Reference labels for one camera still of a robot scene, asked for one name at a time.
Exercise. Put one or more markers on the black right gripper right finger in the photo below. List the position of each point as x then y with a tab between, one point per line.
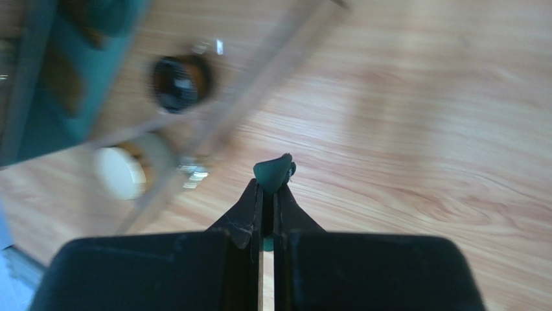
288	217

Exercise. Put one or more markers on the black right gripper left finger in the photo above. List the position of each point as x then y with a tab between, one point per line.
242	287

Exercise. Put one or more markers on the dark green powder puff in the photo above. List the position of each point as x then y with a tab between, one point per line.
271	175

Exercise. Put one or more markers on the gold lid glass jar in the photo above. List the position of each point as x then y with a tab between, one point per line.
130	168

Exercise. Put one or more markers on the dark brown round jar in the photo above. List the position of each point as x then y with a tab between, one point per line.
181	82

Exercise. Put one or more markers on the teal drawer organizer box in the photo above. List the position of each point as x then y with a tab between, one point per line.
58	62

